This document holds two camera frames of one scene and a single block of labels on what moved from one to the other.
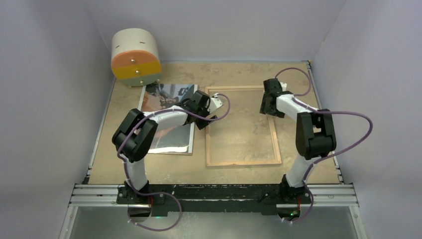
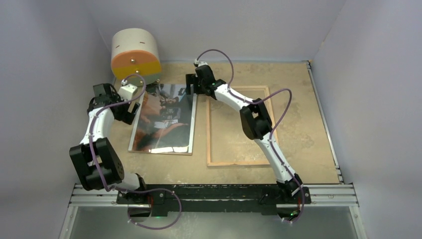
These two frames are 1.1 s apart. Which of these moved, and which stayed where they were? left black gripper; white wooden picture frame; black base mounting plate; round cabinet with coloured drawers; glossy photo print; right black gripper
Moved: right black gripper; left black gripper
Stayed: white wooden picture frame; black base mounting plate; glossy photo print; round cabinet with coloured drawers
